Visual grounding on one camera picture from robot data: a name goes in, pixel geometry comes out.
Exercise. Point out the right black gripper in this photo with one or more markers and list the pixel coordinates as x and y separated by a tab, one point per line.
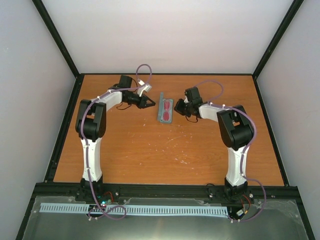
177	108

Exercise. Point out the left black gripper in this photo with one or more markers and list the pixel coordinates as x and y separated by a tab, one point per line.
142	104

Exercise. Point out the grey-green glasses case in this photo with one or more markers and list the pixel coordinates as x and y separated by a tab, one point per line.
160	108

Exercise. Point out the red transparent sunglasses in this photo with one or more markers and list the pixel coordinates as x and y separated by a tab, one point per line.
167	111

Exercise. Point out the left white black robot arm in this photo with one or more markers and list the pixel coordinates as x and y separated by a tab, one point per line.
91	123

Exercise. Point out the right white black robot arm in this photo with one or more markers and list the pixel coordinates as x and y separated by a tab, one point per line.
237	132

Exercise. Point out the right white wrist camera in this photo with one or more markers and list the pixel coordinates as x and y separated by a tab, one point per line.
186	100

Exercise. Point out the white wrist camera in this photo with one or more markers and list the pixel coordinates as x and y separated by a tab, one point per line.
143	87
186	100

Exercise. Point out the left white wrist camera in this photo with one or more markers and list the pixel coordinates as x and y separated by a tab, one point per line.
143	87

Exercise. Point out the left controller board with wires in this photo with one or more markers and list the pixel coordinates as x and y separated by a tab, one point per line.
105	199

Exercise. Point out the light blue slotted cable duct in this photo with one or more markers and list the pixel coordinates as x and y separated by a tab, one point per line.
136	210

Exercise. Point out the black aluminium front rail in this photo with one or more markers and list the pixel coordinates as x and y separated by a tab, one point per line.
207	193

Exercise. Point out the right connector with wires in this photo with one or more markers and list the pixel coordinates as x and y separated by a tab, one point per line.
245	206

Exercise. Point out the left black frame post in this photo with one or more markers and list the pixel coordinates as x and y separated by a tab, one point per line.
46	18

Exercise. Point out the black frame post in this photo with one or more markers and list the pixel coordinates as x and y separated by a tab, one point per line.
285	23
46	18

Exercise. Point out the right black frame post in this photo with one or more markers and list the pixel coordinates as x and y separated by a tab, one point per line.
285	23

